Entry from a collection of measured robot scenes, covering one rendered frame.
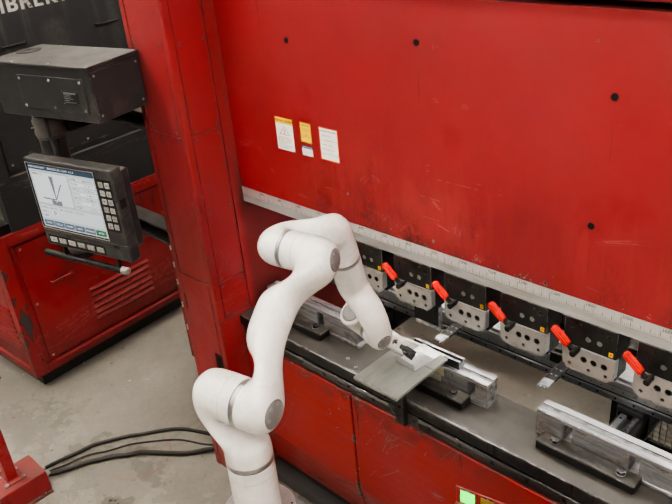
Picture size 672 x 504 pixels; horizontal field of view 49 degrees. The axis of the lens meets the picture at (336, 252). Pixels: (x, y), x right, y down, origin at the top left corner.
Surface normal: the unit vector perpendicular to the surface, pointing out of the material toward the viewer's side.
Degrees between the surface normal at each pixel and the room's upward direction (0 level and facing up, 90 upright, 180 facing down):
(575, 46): 90
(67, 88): 90
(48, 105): 90
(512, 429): 0
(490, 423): 0
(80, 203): 90
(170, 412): 0
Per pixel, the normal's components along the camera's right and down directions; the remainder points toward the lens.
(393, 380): -0.08, -0.88
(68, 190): -0.49, 0.44
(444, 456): -0.69, 0.40
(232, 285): 0.72, 0.27
